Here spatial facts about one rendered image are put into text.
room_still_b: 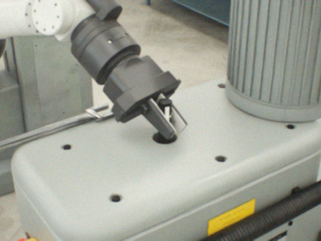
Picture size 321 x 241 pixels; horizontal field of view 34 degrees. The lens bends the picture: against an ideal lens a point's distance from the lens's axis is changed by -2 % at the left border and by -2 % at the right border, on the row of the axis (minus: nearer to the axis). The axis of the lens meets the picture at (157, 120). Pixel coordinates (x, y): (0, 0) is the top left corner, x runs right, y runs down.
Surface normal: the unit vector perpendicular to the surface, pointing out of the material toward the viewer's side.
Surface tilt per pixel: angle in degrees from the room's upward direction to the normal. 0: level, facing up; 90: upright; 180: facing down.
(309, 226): 90
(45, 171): 0
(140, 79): 30
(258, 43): 90
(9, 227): 0
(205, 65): 0
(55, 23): 74
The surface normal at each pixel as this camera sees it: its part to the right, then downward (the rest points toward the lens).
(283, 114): -0.15, 0.51
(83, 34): -0.32, -0.04
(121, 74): 0.36, -0.58
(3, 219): 0.00, -0.86
